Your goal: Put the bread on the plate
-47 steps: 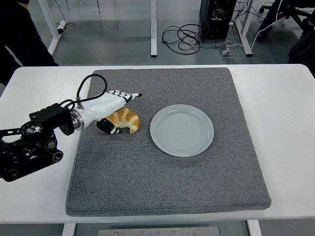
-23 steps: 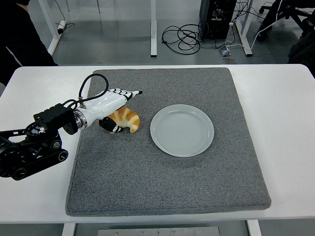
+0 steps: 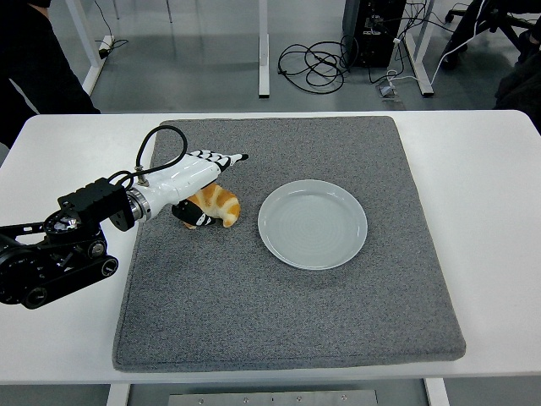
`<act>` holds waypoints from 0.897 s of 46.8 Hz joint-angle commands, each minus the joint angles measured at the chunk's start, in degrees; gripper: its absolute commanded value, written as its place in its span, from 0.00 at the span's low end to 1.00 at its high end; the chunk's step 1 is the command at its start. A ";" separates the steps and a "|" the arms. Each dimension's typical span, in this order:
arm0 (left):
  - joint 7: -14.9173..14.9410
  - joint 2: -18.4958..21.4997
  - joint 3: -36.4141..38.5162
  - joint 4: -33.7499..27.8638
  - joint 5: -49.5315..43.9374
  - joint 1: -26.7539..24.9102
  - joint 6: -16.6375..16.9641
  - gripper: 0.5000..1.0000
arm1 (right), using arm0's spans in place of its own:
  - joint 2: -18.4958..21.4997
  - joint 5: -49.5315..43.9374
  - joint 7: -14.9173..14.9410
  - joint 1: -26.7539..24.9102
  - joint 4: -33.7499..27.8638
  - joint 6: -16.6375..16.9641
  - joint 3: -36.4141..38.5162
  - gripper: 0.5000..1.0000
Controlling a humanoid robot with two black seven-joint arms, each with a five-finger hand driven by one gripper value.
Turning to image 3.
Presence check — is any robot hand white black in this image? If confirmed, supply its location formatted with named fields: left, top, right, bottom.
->
left=138, top=148, right=250, bottom=229

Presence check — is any croissant bread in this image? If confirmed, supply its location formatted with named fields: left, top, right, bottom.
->
left=183, top=184, right=242, bottom=230

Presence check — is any grey round plate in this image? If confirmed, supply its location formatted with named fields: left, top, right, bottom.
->
left=257, top=178, right=369, bottom=271

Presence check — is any grey metal plate with screws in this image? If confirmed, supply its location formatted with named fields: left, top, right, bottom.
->
left=167, top=389, right=380, bottom=406

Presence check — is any white desk leg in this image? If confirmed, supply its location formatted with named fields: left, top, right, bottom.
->
left=257, top=0, right=271, bottom=100
left=65, top=0, right=107, bottom=96
left=403, top=0, right=436, bottom=98

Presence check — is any white power strip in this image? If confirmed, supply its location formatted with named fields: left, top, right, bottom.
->
left=97, top=35, right=116, bottom=59

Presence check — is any grey fabric mat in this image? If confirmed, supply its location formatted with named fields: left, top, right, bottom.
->
left=112, top=116, right=467, bottom=373

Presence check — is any person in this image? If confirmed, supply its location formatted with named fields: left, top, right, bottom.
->
left=441, top=0, right=541, bottom=71
left=0, top=0, right=101, bottom=147

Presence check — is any white table leg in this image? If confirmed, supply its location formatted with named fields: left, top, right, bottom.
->
left=424, top=378, right=451, bottom=406
left=105, top=382, right=132, bottom=406

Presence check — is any small grey floor box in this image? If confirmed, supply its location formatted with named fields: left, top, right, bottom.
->
left=374, top=82, right=405, bottom=102

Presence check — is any black computer tower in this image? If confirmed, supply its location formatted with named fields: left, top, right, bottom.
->
left=341, top=0, right=409, bottom=69

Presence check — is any black office chair base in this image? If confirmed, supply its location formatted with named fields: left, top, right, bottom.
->
left=444, top=0, right=536, bottom=48

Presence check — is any thin black cable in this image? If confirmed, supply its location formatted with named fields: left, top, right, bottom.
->
left=92, top=0, right=128, bottom=56

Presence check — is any black cable bundle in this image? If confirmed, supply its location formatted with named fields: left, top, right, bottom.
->
left=277, top=40, right=352, bottom=94

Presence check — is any white cable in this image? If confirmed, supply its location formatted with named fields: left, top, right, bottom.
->
left=385, top=0, right=491, bottom=85

